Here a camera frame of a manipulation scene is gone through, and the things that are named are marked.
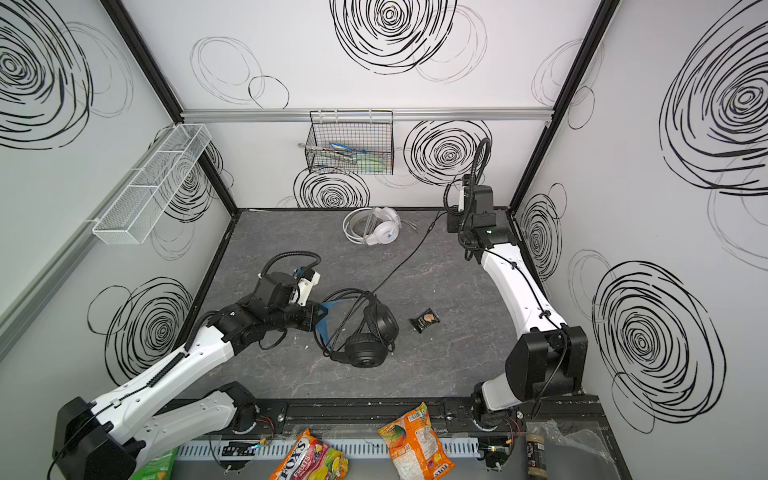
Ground black blue gaming headset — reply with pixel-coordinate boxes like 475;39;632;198
313;287;400;369

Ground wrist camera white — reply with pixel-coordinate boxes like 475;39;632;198
295;268;321;307
457;174;471;213

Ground white gaming headset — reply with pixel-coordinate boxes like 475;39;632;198
342;207;418;246

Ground aluminium wall rail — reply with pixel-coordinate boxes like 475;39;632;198
181;106;554;123
1;123;176;360

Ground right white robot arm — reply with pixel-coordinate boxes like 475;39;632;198
445;137;588;431

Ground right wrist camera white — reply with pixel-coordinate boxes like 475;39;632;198
457;174;471;213

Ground black corner frame post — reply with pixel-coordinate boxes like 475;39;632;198
99;0;239;217
507;0;620;218

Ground Fox's candy bag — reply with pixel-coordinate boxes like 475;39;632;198
269;429;349;480

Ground black corner frame post right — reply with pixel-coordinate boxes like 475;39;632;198
507;0;620;218

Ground green items in basket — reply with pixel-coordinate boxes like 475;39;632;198
300;142;388;174

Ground small dark snack packet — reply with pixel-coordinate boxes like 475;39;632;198
409;308;440;334

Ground clear plastic wall shelf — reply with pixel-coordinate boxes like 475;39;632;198
92;124;211;245

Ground white slotted cable duct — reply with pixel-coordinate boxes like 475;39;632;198
173;436;481;462

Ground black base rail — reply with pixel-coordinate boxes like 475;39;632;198
218;395;612;440

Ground black wire wall basket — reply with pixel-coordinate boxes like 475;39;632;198
303;120;395;175

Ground aluminium wall rail left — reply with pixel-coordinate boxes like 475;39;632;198
1;123;176;360

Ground black headset cable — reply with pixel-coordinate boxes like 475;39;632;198
323;209;448;355

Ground aluminium wall rail back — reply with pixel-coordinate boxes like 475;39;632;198
181;106;554;123

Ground orange snack bag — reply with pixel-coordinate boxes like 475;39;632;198
378;402;455;480

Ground green snack bag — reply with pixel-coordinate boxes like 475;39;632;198
130;448;178;480

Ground black corner frame post left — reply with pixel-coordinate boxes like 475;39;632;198
99;0;239;217

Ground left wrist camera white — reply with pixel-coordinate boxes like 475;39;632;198
295;268;321;307

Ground dark can at base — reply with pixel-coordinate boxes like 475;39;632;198
525;433;548;479

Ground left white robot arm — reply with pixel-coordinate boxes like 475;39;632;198
48;250;328;479

